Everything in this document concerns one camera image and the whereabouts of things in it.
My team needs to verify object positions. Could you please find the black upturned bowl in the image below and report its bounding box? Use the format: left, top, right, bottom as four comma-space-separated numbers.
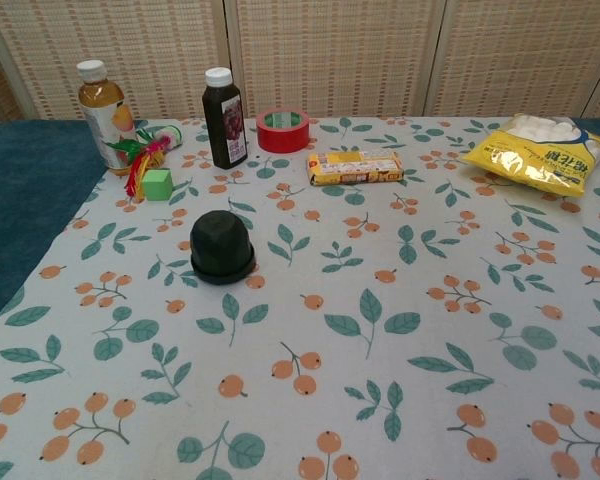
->
189, 209, 257, 288

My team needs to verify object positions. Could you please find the yellow biscuit packet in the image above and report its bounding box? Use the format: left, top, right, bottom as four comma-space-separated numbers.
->
306, 149, 407, 187

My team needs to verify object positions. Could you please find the leaf and fruit print tablecloth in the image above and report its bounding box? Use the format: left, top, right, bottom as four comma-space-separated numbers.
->
0, 116, 600, 480

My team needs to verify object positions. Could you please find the red tape roll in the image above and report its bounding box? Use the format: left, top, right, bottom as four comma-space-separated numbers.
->
255, 106, 312, 155

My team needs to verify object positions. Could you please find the dark juice bottle white cap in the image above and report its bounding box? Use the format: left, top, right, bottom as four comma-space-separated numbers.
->
201, 66, 250, 171

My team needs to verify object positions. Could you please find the green foam cube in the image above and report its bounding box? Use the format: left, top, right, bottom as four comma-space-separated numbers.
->
140, 168, 175, 203

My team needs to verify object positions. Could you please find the colourful feather shuttlecock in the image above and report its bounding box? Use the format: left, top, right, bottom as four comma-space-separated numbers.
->
104, 124, 184, 204

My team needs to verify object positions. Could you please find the woven bamboo folding screen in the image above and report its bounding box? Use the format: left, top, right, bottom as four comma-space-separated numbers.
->
0, 0, 600, 124

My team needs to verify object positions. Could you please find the amber tea bottle white cap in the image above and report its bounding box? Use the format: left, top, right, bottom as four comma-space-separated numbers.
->
76, 59, 137, 177

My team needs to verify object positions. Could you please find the yellow marshmallow bag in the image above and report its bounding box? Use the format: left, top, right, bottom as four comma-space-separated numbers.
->
460, 112, 600, 198

